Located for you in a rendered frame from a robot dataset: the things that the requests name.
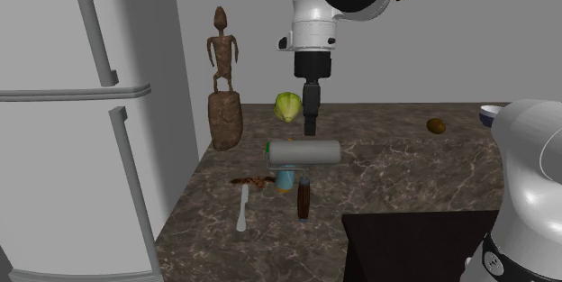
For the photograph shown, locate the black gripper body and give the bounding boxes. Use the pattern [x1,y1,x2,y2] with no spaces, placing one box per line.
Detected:
[293,50,332,84]

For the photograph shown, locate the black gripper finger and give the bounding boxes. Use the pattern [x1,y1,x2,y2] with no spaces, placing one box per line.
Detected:
[302,81,322,137]

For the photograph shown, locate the green cabbage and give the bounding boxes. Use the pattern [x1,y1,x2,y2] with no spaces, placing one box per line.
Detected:
[273,91,304,123]

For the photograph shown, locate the blue and orange cup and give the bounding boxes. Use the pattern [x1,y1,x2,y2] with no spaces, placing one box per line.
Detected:
[275,165,296,194]

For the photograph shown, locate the brown wooden figure statue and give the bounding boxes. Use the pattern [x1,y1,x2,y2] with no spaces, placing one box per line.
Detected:
[206,5,244,152]

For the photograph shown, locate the brown flat scrap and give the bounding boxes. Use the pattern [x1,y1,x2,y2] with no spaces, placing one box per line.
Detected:
[229,175,277,189]

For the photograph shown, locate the white knife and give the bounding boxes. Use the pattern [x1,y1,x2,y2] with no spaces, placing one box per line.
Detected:
[236,183,250,233]

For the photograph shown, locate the brown kiwi fruit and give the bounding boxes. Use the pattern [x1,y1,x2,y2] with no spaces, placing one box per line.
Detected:
[426,117,447,135]

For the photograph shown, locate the dark robot stand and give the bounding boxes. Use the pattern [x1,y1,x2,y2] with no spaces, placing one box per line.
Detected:
[340,209,501,282]

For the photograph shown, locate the white and blue bowl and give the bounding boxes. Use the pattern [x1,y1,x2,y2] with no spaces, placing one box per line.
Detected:
[478,105,504,130]

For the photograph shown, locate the grey refrigerator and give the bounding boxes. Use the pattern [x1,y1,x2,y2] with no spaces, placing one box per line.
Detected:
[0,0,201,282]

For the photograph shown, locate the grey roller with brown handle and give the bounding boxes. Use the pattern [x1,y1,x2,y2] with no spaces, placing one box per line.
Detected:
[265,140,343,223]

